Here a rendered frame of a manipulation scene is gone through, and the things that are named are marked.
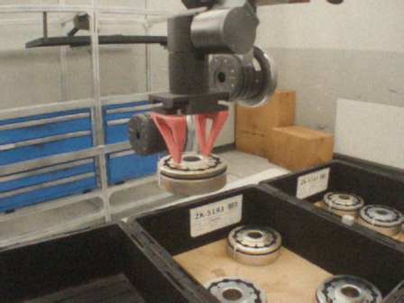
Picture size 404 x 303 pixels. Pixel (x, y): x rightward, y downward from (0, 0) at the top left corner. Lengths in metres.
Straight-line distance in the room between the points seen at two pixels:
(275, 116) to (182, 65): 3.53
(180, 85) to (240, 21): 0.12
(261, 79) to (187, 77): 0.60
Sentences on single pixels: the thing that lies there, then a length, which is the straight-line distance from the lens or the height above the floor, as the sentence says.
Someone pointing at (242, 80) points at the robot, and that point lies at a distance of 0.98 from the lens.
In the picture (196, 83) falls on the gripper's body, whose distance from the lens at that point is 0.45.
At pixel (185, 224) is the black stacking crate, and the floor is 0.89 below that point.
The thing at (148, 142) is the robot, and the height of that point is 0.87.
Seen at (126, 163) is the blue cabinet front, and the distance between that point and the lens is 2.50.
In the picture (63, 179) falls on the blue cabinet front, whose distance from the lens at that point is 2.32.
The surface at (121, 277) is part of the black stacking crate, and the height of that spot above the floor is 0.83.
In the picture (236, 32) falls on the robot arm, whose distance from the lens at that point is 0.40.
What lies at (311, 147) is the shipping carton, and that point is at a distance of 3.52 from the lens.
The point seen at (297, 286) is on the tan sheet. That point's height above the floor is 0.83.
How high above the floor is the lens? 1.19
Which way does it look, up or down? 16 degrees down
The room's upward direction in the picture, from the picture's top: straight up
